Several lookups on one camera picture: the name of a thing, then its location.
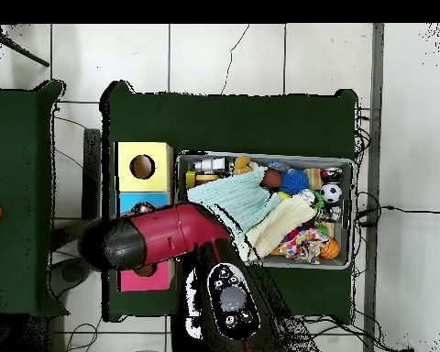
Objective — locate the light blue waffle cloth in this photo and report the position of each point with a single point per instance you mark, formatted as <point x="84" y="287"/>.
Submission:
<point x="238" y="198"/>

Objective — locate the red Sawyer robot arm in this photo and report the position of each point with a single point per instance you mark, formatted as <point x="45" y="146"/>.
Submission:
<point x="168" y="231"/>

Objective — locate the wooden box with three holes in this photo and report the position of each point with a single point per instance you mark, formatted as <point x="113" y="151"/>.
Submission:
<point x="157" y="176"/>

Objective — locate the shallow clear mesh bin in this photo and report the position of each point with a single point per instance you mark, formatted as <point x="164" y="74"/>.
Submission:
<point x="297" y="160"/>

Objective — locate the tan plush animal toy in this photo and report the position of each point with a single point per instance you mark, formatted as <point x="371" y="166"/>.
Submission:
<point x="242" y="164"/>

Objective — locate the small brown toy football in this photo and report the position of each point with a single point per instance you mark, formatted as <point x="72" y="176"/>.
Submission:
<point x="271" y="179"/>

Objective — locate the cream knitted cloth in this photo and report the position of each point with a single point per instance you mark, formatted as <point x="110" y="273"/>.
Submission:
<point x="278" y="227"/>

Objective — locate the dark green table cloth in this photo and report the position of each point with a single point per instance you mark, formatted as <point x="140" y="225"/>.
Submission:
<point x="223" y="121"/>

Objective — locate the blue spiky rubber ball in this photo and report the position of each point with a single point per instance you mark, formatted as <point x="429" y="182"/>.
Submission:
<point x="294" y="182"/>

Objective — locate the light wooden block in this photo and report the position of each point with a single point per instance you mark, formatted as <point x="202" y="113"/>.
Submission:
<point x="312" y="178"/>

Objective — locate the colourful patterned cloth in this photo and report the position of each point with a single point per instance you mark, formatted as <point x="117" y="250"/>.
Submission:
<point x="302" y="245"/>

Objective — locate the small black-white soccer ball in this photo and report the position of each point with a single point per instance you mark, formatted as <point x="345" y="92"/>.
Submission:
<point x="330" y="193"/>

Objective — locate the small orange basketball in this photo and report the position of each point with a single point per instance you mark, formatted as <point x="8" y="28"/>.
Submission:
<point x="330" y="250"/>

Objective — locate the black floor beam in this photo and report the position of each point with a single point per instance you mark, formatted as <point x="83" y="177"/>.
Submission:
<point x="91" y="172"/>

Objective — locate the grey floor foot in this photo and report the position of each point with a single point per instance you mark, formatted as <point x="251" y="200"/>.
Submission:
<point x="68" y="278"/>

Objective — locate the dark green side table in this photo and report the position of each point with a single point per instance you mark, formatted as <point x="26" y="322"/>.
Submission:
<point x="18" y="146"/>

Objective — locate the black tripod leg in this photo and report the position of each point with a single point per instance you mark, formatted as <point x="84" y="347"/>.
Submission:
<point x="25" y="54"/>

